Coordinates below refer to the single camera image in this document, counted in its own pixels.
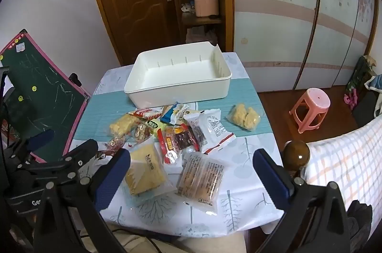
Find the white packet with dark snack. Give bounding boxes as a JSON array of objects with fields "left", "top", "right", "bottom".
[{"left": 183, "top": 113, "right": 208, "bottom": 146}]

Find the pink plastic stool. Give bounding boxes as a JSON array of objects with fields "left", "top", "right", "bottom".
[{"left": 289, "top": 88, "right": 331, "bottom": 134}]

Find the pink toy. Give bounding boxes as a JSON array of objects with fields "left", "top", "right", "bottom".
[{"left": 343, "top": 89, "right": 359, "bottom": 110}]

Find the cream snack packet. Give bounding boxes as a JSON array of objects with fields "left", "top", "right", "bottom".
[{"left": 179, "top": 108, "right": 201, "bottom": 120}]

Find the popcorn ball twist wrapper packet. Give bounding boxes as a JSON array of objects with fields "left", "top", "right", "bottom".
[{"left": 95, "top": 135, "right": 127, "bottom": 159}]

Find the green label snack packet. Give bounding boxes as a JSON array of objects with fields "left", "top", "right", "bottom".
[{"left": 131, "top": 119, "right": 162, "bottom": 141}]

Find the clear packet of yellow puffs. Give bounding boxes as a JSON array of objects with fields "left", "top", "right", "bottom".
[{"left": 227, "top": 103, "right": 262, "bottom": 132}]

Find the teal ribbed placemat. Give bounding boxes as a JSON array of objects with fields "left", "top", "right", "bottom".
[{"left": 73, "top": 78, "right": 271, "bottom": 141}]

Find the brown bedpost knob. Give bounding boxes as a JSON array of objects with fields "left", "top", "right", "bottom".
[{"left": 282, "top": 140, "right": 311, "bottom": 179}]

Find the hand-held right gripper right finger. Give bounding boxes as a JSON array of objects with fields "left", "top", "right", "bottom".
[{"left": 253, "top": 148, "right": 351, "bottom": 253}]

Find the white plastic bin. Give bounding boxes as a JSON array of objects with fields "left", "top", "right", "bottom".
[{"left": 124, "top": 42, "right": 233, "bottom": 108}]

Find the red and white snack packet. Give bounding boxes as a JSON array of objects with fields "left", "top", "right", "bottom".
[{"left": 128, "top": 108, "right": 163, "bottom": 122}]

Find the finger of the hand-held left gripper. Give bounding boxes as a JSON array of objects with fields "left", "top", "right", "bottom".
[
  {"left": 6, "top": 129, "right": 56, "bottom": 164},
  {"left": 18, "top": 139, "right": 99, "bottom": 182}
]

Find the yellow cake packet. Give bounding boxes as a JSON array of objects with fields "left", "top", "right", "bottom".
[{"left": 124, "top": 142, "right": 178, "bottom": 200}]

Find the checked blanket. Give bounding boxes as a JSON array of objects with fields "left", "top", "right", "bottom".
[{"left": 303, "top": 118, "right": 382, "bottom": 215}]

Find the clear brown biscuit packet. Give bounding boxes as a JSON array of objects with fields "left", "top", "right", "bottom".
[{"left": 176, "top": 151, "right": 226, "bottom": 207}]

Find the wooden door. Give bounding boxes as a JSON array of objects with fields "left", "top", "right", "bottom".
[{"left": 84, "top": 0, "right": 180, "bottom": 65}]

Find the green chalkboard with pink frame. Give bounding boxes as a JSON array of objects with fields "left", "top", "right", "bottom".
[{"left": 0, "top": 29, "right": 91, "bottom": 164}]

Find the yellow rice crisp packet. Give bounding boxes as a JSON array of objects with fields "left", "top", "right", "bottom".
[{"left": 108, "top": 114, "right": 141, "bottom": 137}]

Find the blue and white snack packet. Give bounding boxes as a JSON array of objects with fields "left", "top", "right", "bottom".
[{"left": 159, "top": 103, "right": 190, "bottom": 125}]

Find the dark red jerky packet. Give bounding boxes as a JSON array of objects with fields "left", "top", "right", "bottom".
[{"left": 171, "top": 125, "right": 200, "bottom": 152}]

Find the floral sliding wardrobe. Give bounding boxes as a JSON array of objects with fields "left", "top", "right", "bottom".
[{"left": 230, "top": 0, "right": 381, "bottom": 92}]

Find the flat white snack packet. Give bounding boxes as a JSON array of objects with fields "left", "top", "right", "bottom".
[{"left": 163, "top": 151, "right": 187, "bottom": 175}]

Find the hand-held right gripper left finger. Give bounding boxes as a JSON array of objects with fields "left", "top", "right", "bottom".
[{"left": 33, "top": 148, "right": 132, "bottom": 253}]

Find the green bag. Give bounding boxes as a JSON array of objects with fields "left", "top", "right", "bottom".
[{"left": 345, "top": 55, "right": 377, "bottom": 101}]

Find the blue and white cloth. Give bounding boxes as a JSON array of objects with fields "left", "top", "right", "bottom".
[{"left": 364, "top": 74, "right": 382, "bottom": 119}]

